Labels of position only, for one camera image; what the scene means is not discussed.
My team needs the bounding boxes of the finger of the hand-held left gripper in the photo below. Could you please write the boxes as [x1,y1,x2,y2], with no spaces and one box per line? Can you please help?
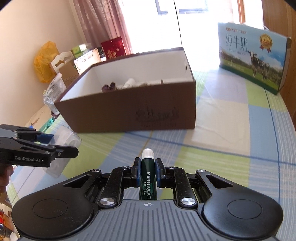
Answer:
[0,137,79,160]
[0,125,55,143]

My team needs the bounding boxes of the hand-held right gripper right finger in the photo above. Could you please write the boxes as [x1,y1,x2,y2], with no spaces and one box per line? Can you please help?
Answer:
[155,158,233,208]

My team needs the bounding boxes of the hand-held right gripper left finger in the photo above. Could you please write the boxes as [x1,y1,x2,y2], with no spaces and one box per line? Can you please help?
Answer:
[62,157,142,208]

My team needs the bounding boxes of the green lip gel tube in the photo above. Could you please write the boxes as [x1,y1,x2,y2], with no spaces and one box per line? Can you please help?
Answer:
[139,148,158,201]

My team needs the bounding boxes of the clear floss pick box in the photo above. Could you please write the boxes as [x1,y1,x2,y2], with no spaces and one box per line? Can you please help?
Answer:
[45,126,82,178]

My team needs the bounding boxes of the brown cardboard box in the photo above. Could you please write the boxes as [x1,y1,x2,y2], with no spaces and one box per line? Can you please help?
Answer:
[54,47,196,133]

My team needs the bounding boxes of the purple velvet scrunchie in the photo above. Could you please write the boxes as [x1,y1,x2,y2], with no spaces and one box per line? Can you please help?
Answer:
[101,82,117,92]

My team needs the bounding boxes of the desktop with checked cloth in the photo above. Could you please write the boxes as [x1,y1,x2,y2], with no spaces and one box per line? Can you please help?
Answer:
[6,70,296,241]

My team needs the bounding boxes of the person's left hand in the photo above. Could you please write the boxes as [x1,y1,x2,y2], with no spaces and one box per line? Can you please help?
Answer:
[0,166,14,194]

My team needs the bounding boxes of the green packet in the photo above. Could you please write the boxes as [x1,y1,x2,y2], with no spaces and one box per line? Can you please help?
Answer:
[39,117,56,133]

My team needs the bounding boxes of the printed clear plastic bag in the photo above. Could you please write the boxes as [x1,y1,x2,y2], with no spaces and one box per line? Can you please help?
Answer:
[42,73,66,114]

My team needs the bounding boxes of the yellow plastic bag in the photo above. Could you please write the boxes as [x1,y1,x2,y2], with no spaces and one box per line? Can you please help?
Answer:
[34,41,60,83]

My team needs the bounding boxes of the white printed box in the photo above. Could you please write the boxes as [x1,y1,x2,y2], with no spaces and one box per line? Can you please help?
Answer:
[73,47,102,75]

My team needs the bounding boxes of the green boxes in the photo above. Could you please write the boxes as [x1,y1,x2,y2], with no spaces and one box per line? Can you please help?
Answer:
[70,44,89,58]

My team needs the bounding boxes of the red gift box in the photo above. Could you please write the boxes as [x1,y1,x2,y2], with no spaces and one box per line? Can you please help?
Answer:
[101,36,126,60]

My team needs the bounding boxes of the pink curtain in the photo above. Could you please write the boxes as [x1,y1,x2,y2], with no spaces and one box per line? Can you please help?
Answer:
[72,0,133,56]

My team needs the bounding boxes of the milk gift carton with cow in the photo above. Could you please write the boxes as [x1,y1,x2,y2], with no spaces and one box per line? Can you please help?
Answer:
[217,22,292,95]

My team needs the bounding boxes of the wooden cabinet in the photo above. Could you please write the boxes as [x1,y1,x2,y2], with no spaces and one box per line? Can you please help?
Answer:
[261,0,296,130]

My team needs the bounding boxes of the cardboard carton with white handle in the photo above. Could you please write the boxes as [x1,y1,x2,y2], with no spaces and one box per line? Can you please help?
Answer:
[50,50,80,87]

